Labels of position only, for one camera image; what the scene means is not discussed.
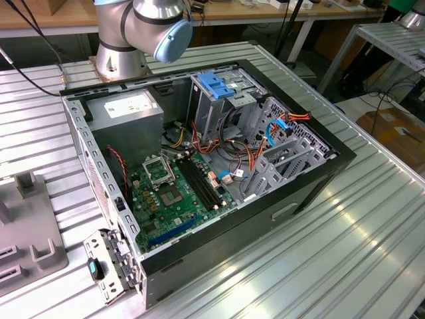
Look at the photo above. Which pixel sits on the CPU socket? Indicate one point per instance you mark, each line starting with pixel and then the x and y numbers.
pixel 171 196

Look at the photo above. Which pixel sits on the wooden desk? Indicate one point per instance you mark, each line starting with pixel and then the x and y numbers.
pixel 73 13

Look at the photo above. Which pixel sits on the grey metal slot bracket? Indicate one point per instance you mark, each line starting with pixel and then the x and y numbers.
pixel 99 239

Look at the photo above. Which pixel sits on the black latch with blue insert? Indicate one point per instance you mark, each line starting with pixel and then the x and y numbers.
pixel 94 270

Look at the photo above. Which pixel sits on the grey optical drive cage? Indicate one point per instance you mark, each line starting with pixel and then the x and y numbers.
pixel 209 116

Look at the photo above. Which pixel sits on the black PC case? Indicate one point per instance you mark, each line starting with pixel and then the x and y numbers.
pixel 232 239

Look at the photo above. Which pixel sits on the small brown cardboard box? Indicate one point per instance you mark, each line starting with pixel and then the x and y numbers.
pixel 58 6

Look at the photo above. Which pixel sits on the flat brown cardboard box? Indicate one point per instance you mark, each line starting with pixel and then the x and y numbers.
pixel 391 133

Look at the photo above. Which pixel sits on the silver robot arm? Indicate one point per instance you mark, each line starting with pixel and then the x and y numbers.
pixel 116 60

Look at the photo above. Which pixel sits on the blue drive bay latch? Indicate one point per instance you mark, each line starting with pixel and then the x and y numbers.
pixel 212 84

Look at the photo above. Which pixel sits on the grey power supply unit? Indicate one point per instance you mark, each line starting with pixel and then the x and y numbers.
pixel 133 133

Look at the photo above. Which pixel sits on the slatted metal side table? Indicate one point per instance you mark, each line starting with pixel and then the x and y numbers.
pixel 382 36

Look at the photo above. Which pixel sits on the green motherboard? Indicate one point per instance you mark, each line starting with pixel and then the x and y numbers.
pixel 186 212

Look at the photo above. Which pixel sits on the black RAM slot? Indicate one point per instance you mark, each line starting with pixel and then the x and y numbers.
pixel 205 181
pixel 198 186

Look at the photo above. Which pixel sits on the grey parts rack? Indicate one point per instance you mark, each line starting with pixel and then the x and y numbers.
pixel 30 216

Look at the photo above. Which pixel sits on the grey metal disk bay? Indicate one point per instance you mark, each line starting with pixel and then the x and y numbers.
pixel 299 156

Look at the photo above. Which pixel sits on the blue expansion slot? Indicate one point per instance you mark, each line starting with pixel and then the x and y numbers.
pixel 172 231

